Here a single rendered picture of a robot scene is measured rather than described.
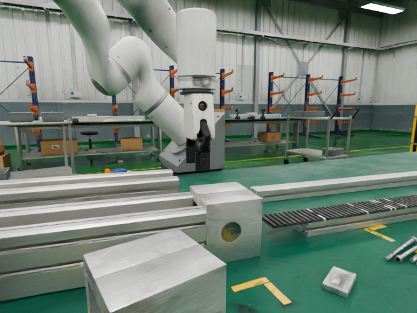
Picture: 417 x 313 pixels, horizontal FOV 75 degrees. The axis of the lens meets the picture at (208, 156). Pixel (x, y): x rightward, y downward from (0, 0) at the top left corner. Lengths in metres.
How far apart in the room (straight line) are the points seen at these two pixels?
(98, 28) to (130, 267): 0.76
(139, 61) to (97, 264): 0.83
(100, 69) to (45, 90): 7.20
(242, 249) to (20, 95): 7.99
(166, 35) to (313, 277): 0.57
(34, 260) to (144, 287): 0.20
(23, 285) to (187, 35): 0.48
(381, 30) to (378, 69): 1.55
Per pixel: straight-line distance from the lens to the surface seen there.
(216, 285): 0.26
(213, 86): 0.59
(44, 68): 8.19
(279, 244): 0.50
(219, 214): 0.40
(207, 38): 0.59
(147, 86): 1.01
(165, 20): 0.69
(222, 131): 1.03
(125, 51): 1.01
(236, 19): 9.67
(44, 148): 5.38
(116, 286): 0.24
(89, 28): 0.91
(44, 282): 0.42
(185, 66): 0.58
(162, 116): 1.02
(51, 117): 3.44
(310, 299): 0.39
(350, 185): 0.85
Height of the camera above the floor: 1.01
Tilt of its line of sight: 10 degrees down
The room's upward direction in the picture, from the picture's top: straight up
